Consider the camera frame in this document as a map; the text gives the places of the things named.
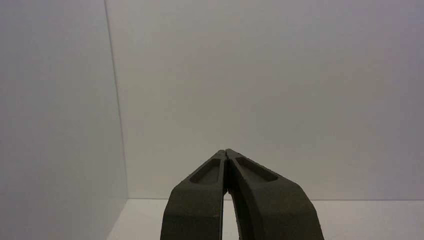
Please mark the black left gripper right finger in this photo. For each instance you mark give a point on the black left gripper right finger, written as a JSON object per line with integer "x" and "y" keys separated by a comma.
{"x": 275, "y": 212}

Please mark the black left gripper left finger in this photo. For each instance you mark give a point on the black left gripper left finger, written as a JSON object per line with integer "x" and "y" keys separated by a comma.
{"x": 195, "y": 212}

